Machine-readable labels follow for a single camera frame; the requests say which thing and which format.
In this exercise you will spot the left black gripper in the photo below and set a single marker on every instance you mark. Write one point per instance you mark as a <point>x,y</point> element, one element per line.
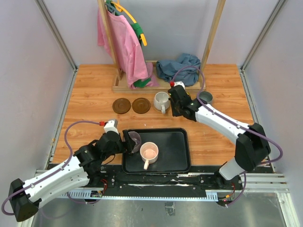
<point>129,142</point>

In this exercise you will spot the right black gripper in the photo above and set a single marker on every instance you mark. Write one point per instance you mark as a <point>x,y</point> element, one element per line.
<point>174,112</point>

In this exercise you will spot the purple glass cup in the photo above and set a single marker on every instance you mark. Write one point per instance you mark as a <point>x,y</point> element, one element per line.
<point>137,139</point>

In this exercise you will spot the white ceramic mug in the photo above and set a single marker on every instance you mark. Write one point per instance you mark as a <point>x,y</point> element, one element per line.
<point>161,102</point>

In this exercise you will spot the pink ceramic mug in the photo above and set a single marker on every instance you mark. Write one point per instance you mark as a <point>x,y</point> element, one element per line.
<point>149,152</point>

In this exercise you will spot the grey ceramic mug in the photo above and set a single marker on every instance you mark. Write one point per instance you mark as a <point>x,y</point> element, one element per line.
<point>206,96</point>

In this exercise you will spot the brown wooden coaster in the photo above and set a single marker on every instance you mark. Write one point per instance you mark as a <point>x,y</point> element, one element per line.
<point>141,105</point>
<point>121,106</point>

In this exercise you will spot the woven rattan coaster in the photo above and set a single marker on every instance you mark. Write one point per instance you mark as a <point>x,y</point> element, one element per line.
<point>156,110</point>

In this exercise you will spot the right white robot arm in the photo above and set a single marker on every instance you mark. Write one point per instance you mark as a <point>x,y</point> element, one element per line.
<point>251,147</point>

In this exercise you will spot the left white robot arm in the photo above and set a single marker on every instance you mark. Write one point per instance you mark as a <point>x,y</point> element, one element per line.
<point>80,169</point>

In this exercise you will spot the blue crumpled cloth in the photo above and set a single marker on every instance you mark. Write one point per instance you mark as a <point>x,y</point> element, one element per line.
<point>166,69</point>

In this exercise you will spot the wooden clothes rack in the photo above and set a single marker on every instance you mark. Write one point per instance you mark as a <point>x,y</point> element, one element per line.
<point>119,82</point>

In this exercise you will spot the pink shirt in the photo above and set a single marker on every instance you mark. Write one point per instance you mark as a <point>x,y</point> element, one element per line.
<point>139,73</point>

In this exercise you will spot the green clothes hanger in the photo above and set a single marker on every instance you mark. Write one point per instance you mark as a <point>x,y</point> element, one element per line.
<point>116,9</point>

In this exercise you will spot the yellow clothes hanger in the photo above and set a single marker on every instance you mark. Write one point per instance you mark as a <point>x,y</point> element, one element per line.
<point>138,30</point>

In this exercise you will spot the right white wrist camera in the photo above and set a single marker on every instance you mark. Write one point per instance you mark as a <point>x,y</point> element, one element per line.
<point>179,83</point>

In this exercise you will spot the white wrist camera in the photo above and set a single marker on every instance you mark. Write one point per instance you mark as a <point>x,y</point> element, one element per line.
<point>111,125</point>
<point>179,83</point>

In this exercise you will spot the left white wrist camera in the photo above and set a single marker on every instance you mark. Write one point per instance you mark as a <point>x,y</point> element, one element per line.
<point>111,125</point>

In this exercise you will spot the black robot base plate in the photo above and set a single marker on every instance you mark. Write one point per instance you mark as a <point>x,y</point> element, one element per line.
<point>192,184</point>

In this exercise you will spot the aluminium frame rail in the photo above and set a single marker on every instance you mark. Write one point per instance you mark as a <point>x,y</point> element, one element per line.
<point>254,182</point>

